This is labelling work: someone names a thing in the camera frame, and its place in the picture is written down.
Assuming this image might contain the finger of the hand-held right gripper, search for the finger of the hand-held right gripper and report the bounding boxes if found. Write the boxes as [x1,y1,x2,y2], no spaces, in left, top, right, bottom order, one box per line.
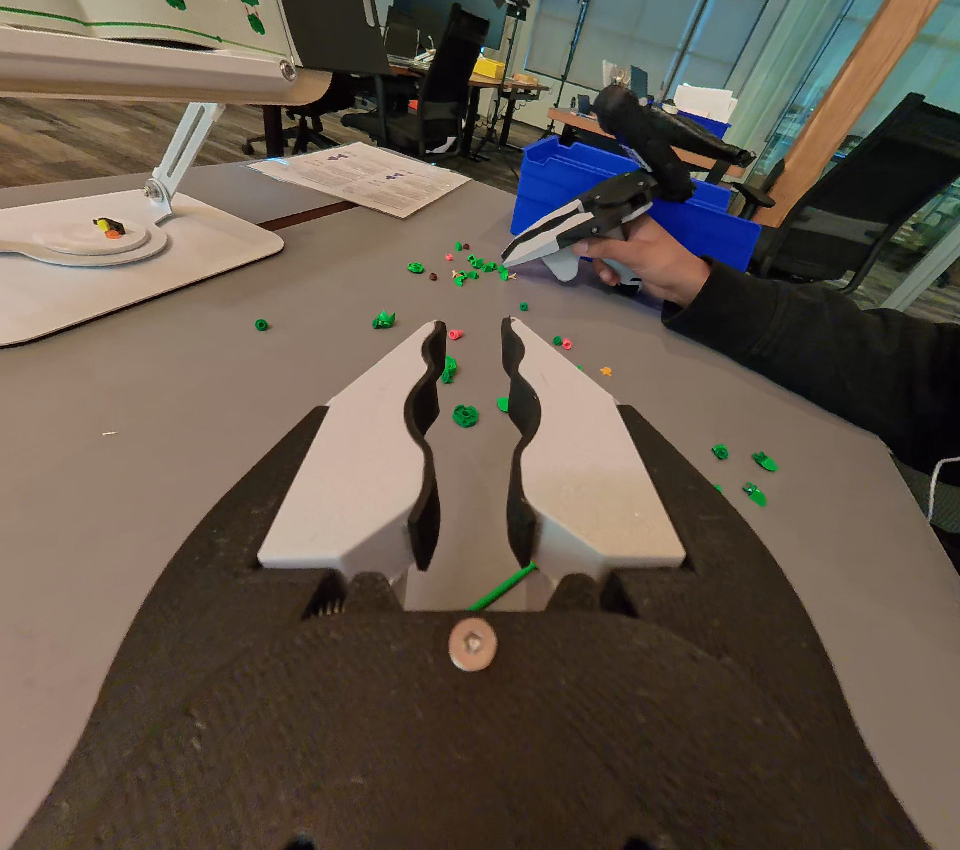
[516,202,591,248]
[500,229,595,266]

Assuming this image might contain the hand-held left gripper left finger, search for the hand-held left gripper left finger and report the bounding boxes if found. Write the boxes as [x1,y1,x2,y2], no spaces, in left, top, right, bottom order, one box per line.
[257,319,448,612]

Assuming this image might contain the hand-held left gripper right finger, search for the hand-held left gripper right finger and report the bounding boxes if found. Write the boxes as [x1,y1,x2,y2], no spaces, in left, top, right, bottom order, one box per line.
[499,316,689,592]

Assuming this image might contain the person's right forearm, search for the person's right forearm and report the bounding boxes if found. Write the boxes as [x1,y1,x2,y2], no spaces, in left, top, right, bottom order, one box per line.
[662,256,960,483]

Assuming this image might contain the person's right hand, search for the person's right hand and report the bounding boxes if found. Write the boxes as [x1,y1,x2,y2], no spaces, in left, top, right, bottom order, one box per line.
[579,217,711,309]

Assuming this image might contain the blue storage bin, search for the blue storage bin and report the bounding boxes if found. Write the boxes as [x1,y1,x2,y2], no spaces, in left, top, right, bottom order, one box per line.
[512,136,762,273]
[660,103,732,142]

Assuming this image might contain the white paper stack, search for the white paper stack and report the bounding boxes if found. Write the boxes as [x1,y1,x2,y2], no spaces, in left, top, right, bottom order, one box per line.
[672,83,738,119]

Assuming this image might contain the green web piece with stem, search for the green web piece with stem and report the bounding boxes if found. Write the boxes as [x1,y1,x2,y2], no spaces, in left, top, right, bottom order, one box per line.
[468,561,540,612]

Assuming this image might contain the black office chair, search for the black office chair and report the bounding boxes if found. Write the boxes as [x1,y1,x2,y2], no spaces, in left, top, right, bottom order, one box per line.
[738,92,960,296]
[341,2,492,161]

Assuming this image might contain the black tripod light stand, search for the black tripod light stand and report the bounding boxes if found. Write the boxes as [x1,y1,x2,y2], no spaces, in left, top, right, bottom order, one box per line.
[472,0,534,153]
[558,0,594,108]

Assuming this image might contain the laminated paper sheet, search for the laminated paper sheet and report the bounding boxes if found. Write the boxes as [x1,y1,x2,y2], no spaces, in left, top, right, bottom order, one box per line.
[247,141,474,219]

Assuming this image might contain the white book stand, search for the white book stand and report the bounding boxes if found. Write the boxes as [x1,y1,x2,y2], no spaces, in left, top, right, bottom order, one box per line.
[0,25,303,350]

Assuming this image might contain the wooden post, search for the wooden post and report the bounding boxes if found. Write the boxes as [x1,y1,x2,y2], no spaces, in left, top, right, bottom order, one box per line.
[750,0,960,228]

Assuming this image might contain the white cable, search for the white cable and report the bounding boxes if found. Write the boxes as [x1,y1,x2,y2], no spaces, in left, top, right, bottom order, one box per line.
[924,457,960,524]

